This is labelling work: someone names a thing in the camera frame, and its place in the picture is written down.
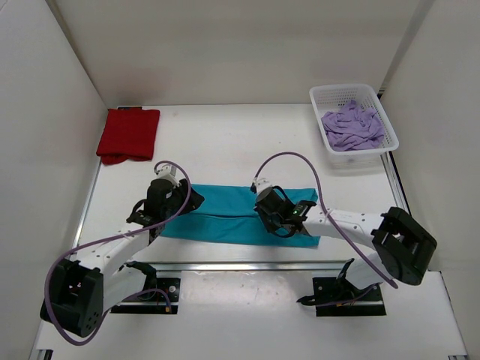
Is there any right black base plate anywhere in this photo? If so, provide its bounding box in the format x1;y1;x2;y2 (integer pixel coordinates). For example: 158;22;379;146
296;277;386;317

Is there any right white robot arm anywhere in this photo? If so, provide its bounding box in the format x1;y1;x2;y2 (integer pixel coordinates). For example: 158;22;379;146
254;186;437;300

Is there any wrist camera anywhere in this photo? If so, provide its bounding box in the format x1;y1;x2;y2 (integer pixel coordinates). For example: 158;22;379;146
250;178;272;195
154;164;179;188

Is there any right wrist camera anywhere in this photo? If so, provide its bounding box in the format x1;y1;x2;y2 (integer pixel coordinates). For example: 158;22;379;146
250;178;272;195

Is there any teal t-shirt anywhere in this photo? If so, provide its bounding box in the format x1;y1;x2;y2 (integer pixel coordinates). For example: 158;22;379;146
161;184;320;248

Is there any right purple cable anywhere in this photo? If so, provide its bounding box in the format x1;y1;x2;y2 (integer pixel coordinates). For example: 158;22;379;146
254;151;399;290

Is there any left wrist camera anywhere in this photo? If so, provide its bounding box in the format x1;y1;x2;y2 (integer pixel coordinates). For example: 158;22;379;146
154;164;179;188

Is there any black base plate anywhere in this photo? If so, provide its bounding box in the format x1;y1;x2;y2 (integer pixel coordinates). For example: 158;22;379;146
111;271;182;315
296;277;386;317

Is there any lavender t-shirt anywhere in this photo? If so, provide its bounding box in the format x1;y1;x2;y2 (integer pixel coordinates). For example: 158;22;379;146
321;100;386;152

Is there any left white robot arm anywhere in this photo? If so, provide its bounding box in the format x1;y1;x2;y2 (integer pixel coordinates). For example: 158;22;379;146
40;178;205;345

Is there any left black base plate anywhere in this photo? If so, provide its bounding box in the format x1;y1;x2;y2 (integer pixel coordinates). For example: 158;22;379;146
111;271;182;315

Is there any red t-shirt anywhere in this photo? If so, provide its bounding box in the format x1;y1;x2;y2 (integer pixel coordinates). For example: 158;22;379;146
96;108;161;166

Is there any white plastic basket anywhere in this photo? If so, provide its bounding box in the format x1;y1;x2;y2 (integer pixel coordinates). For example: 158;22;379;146
309;82;401;170

